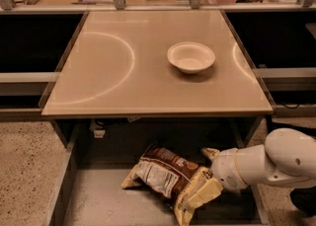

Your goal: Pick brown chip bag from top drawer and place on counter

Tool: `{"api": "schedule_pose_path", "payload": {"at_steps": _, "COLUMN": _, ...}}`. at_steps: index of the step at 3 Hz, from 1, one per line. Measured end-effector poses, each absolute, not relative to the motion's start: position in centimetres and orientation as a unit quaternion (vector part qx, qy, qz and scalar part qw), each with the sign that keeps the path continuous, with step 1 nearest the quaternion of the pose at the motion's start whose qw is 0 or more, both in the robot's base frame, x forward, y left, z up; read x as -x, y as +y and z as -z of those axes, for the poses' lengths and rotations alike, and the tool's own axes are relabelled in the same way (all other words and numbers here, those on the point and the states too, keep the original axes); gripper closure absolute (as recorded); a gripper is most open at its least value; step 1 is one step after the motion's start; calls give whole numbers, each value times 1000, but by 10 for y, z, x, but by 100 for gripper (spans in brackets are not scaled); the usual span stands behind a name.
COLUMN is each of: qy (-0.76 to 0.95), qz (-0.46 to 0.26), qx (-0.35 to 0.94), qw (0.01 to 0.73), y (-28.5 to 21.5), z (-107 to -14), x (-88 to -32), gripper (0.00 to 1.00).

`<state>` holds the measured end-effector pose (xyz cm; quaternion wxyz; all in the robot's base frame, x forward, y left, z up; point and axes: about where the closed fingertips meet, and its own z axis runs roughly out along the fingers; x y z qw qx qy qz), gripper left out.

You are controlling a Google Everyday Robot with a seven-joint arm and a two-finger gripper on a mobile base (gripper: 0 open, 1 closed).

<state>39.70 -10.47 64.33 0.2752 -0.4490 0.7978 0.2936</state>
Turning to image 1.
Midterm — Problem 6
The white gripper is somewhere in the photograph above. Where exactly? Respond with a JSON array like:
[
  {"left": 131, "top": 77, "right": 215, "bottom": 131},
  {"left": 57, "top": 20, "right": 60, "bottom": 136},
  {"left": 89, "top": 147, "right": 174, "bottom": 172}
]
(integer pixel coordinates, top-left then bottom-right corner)
[{"left": 183, "top": 148, "right": 250, "bottom": 209}]

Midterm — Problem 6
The brown yellow chip bag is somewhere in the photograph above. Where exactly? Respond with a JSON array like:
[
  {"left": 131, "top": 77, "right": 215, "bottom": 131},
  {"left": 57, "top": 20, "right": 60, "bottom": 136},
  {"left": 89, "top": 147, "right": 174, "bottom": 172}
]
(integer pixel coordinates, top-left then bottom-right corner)
[{"left": 121, "top": 143, "right": 205, "bottom": 226}]

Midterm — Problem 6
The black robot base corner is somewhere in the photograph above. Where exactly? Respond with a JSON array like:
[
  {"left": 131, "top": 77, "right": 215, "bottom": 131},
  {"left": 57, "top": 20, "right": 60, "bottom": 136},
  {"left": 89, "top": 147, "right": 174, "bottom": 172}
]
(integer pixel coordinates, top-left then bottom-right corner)
[{"left": 290, "top": 187, "right": 316, "bottom": 217}]

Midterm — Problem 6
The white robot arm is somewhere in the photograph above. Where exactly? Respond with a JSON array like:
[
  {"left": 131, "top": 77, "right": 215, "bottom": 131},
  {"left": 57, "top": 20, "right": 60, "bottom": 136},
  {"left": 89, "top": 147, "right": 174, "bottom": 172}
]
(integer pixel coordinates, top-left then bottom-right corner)
[{"left": 202, "top": 128, "right": 316, "bottom": 192}]

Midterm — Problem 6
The open grey top drawer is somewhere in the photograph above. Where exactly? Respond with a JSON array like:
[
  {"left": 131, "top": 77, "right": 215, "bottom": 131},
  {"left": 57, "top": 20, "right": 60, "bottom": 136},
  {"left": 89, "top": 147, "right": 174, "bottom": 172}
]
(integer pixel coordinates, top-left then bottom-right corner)
[{"left": 43, "top": 117, "right": 261, "bottom": 226}]

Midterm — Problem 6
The white bowl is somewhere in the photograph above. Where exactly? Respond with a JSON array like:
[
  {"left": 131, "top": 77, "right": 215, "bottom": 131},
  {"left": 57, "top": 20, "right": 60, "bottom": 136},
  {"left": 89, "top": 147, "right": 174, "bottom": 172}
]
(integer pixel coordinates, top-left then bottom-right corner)
[{"left": 167, "top": 41, "right": 215, "bottom": 74}]

